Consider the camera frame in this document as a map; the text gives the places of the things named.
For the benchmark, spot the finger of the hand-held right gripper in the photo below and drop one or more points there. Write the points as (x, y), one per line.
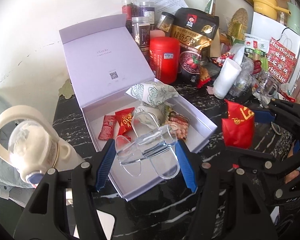
(265, 116)
(255, 157)

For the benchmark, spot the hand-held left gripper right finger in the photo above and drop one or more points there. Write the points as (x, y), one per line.
(187, 167)

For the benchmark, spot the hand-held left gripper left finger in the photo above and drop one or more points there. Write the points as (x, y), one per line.
(105, 167)

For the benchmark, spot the large red snack packet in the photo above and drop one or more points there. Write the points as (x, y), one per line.
(236, 130)

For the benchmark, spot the narrow red snack packet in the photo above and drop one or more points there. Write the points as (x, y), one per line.
(107, 128)

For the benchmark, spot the green peanut snack packet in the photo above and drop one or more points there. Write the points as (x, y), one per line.
(178, 125)

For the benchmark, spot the clear glass mug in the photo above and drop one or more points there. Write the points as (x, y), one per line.
(152, 140)
(267, 85)

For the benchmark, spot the small red gold-print packet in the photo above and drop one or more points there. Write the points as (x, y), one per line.
(125, 121)

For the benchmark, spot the white bread-print snack packet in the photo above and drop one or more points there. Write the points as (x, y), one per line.
(152, 93)
(155, 112)

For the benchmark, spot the lavender gift box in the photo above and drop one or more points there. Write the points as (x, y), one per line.
(95, 62)

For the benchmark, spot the person's brown knit clothing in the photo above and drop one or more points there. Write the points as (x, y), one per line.
(287, 142)

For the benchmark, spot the white paper cup stack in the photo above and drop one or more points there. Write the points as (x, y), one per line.
(226, 80)

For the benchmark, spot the red printed paper bag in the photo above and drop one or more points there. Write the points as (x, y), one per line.
(281, 60)

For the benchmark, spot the white smartphone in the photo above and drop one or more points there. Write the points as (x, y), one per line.
(109, 227)

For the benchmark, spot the green white food packet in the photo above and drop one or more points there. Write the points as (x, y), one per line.
(255, 46)

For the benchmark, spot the orange red snack packet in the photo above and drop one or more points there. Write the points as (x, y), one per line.
(205, 76)

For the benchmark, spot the white cartoon water bottle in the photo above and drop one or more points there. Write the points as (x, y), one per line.
(32, 140)

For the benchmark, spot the brown paper bag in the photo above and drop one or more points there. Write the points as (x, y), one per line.
(215, 45)

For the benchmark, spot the green gold carton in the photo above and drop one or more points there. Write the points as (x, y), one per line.
(242, 30)

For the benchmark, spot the round woven trivet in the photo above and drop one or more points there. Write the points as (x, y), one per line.
(238, 18)

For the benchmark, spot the mint green appliance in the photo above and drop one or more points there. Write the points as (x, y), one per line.
(296, 20)

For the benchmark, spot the pale green puffer jacket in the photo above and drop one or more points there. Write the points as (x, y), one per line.
(5, 187)

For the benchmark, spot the red plastic canister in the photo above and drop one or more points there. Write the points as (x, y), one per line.
(165, 62)

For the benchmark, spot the black oat cereal bag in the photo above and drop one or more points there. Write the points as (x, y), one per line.
(192, 35)

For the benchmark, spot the yellow pot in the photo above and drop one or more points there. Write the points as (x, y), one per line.
(263, 2)

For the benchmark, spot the dark glass jar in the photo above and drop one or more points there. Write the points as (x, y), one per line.
(145, 53)

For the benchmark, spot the black-lid jar of yellow sticks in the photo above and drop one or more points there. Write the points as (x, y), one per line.
(165, 25)

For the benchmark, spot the pink container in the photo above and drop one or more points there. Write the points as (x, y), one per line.
(157, 33)

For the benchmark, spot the clear grain jar dark label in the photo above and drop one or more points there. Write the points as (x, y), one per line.
(141, 32)

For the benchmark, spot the clear jar purple label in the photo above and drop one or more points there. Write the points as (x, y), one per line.
(147, 12)

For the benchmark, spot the clear jar red label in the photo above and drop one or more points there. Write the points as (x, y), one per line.
(129, 7)

